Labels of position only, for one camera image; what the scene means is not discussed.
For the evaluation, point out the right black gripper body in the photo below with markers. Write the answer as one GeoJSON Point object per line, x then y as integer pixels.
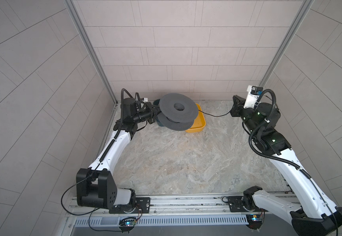
{"type": "Point", "coordinates": [247, 116]}

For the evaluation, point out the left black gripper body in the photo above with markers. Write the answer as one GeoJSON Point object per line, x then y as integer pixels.
{"type": "Point", "coordinates": [143, 115]}

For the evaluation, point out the dark grey cable spool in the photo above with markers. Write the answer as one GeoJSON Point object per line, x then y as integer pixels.
{"type": "Point", "coordinates": [178, 112]}

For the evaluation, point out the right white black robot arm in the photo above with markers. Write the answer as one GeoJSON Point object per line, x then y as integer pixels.
{"type": "Point", "coordinates": [316, 214]}

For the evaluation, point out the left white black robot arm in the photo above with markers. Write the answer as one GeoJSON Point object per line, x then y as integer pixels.
{"type": "Point", "coordinates": [95, 185]}

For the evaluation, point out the teal plastic bin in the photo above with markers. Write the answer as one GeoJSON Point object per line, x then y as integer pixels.
{"type": "Point", "coordinates": [156, 103]}

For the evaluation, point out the yellow plastic bin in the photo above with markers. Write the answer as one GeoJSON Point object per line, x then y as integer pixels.
{"type": "Point", "coordinates": [199, 123]}

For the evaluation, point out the right circuit board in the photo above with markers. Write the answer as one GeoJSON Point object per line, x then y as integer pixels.
{"type": "Point", "coordinates": [255, 222]}

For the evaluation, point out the circuit board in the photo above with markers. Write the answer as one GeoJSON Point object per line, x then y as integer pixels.
{"type": "Point", "coordinates": [128, 222]}
{"type": "Point", "coordinates": [255, 222]}

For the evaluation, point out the left circuit board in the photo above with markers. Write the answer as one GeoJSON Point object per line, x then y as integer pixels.
{"type": "Point", "coordinates": [128, 222]}

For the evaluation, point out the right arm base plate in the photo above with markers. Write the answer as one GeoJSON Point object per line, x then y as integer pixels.
{"type": "Point", "coordinates": [237, 204]}

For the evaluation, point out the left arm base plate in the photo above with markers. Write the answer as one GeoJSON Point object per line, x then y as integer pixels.
{"type": "Point", "coordinates": [139, 205]}

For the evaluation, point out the aluminium mounting rail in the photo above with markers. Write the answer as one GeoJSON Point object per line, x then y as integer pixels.
{"type": "Point", "coordinates": [190, 204]}

